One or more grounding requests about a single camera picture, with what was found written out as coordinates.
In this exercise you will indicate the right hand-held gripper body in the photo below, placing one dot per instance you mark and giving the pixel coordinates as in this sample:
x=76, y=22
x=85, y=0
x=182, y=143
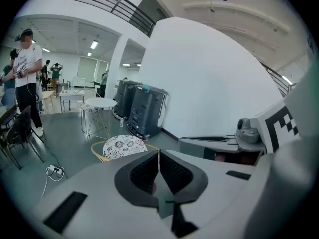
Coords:
x=264, y=131

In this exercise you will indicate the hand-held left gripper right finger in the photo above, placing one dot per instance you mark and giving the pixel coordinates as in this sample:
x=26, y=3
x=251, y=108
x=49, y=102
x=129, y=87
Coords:
x=214, y=195

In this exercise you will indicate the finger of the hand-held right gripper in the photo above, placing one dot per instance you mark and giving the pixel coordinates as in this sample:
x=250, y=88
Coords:
x=194, y=148

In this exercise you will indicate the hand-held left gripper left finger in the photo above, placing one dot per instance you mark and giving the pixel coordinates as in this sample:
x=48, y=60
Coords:
x=99, y=195

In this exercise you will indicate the floral round seat cushion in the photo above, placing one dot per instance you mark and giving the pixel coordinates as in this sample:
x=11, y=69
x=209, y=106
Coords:
x=124, y=147

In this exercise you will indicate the round white table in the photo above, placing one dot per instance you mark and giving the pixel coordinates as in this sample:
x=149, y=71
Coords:
x=101, y=102

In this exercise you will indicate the black folding chair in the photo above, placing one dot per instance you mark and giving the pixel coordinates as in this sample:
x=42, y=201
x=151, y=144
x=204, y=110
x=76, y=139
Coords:
x=23, y=123

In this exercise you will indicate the white power strip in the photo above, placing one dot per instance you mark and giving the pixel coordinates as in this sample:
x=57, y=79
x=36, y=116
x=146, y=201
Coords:
x=55, y=169

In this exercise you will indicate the black balcony railing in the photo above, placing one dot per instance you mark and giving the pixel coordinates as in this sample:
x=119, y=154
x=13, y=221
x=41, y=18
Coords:
x=279, y=81
x=143, y=24

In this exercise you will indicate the black floor cleaning machine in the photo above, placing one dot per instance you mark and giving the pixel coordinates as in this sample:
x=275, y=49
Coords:
x=123, y=96
x=147, y=111

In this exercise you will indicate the clear plastic bottle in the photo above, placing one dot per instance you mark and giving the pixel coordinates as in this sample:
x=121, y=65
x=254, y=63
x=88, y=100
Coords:
x=121, y=123

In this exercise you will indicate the white rectangular table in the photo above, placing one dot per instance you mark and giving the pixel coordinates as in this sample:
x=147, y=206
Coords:
x=71, y=96

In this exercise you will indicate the light wooden table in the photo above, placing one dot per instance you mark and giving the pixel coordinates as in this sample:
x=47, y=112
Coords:
x=47, y=93

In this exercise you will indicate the white cart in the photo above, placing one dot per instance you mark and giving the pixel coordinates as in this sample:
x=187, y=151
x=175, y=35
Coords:
x=79, y=82

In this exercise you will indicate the white window blind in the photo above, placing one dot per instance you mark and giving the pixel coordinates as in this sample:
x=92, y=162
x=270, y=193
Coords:
x=87, y=70
x=102, y=67

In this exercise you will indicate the ceiling light panel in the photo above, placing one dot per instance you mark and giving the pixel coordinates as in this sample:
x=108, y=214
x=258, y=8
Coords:
x=94, y=44

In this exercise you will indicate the dark gray door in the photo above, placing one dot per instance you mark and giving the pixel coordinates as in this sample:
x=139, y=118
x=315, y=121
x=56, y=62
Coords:
x=152, y=6

